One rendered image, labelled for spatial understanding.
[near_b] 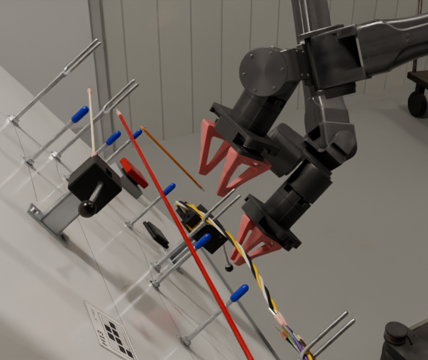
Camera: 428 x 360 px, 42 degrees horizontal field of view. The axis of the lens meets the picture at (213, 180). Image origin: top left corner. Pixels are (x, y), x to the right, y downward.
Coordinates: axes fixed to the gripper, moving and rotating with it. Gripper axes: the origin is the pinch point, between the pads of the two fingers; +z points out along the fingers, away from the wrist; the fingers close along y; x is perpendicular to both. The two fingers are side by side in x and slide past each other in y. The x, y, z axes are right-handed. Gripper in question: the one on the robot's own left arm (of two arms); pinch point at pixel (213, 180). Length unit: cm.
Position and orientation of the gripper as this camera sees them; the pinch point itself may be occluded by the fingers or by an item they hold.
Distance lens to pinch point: 78.8
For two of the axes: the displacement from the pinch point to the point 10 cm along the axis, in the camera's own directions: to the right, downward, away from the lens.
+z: -5.0, 8.1, 3.0
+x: 7.3, 2.0, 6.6
